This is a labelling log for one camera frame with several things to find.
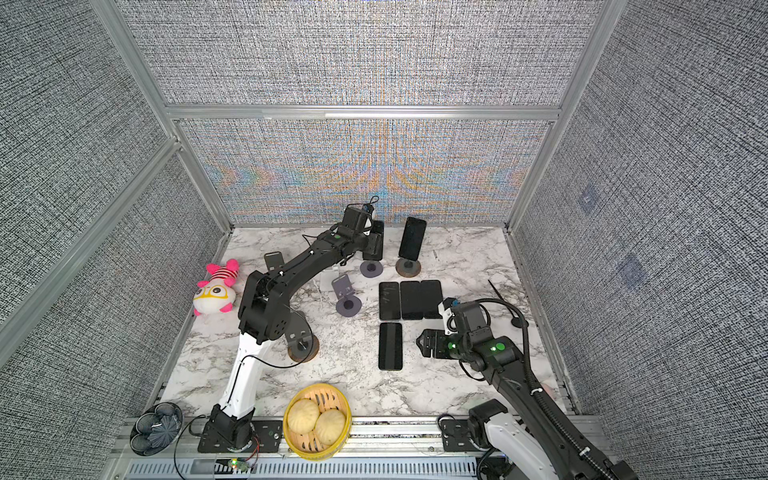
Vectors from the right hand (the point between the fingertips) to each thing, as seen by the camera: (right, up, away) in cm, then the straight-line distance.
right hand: (431, 340), depth 79 cm
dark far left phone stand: (-49, +21, +18) cm, 56 cm away
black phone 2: (-15, +25, +11) cm, 31 cm away
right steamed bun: (-25, -17, -10) cm, 32 cm away
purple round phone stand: (-24, +6, +18) cm, 31 cm away
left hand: (-16, +28, +21) cm, 39 cm away
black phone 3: (-3, +28, +18) cm, 33 cm away
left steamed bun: (-32, -15, -9) cm, 36 cm away
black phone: (-11, +7, +18) cm, 22 cm away
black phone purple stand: (-4, +8, +19) cm, 21 cm away
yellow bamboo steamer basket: (-31, -22, -9) cm, 39 cm away
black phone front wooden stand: (+3, +9, +19) cm, 22 cm away
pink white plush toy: (-64, +11, +13) cm, 66 cm away
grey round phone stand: (-17, +18, +28) cm, 37 cm away
